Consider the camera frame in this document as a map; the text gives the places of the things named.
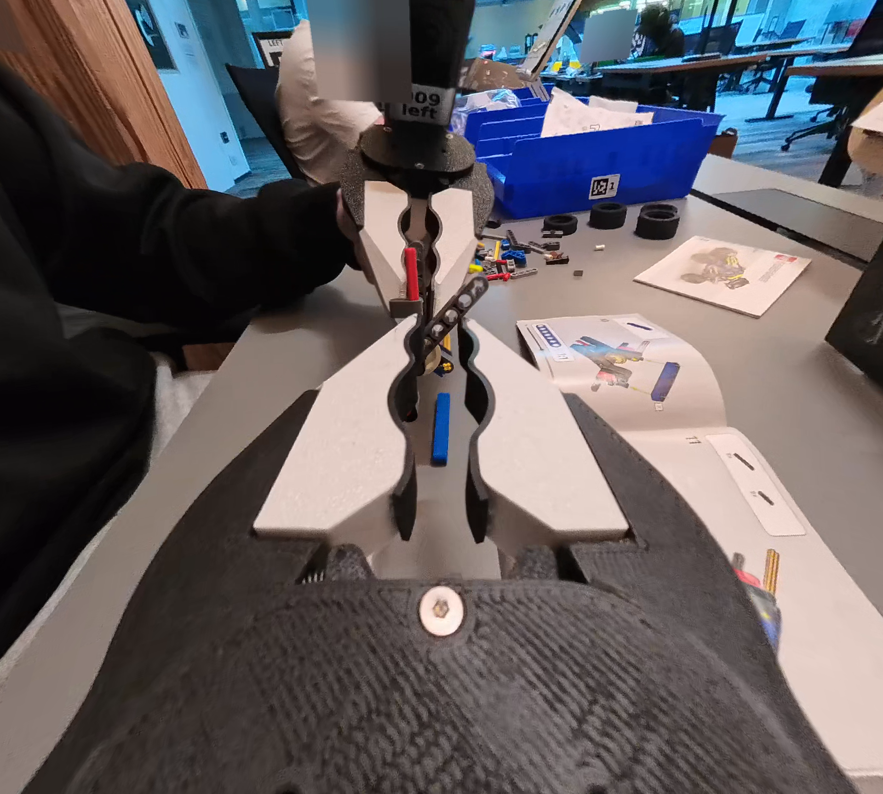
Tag pile of loose lego pieces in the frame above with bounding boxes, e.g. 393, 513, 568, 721
469, 232, 573, 285

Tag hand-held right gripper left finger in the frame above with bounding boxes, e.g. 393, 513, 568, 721
252, 314, 422, 558

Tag clear plastic bags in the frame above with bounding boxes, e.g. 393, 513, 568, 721
452, 88, 522, 133

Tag cardboard box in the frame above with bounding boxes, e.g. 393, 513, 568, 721
849, 97, 883, 177

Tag dark wall poster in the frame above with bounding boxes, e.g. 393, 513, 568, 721
103, 0, 177, 74

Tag white paper sheet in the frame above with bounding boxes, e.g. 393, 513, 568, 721
540, 89, 655, 138

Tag long wooden desk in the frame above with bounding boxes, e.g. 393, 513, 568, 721
600, 46, 849, 119

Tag black office chair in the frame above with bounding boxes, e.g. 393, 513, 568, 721
780, 77, 839, 150

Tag wooden door frame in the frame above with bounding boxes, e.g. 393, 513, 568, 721
0, 0, 208, 188

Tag open lego instruction booklet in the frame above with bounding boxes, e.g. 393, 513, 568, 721
516, 313, 883, 794

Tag closed lego booklet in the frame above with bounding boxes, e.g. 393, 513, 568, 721
633, 235, 813, 319

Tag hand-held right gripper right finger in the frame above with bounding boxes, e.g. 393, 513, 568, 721
457, 318, 630, 560

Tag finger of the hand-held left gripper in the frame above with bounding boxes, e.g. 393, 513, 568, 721
417, 186, 480, 326
356, 180, 423, 315

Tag wooden desk black legs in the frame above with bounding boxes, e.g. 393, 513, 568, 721
783, 59, 883, 188

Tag blue plastic bin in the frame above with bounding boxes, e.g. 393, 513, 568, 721
464, 87, 725, 220

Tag person's arm in black sleeve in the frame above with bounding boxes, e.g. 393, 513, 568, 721
0, 66, 160, 660

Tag person's left forearm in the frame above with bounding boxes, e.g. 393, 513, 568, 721
41, 161, 361, 333

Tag black box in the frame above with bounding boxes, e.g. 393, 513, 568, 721
824, 249, 883, 388

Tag grey technic gear assembly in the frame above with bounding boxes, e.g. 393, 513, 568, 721
388, 247, 491, 380

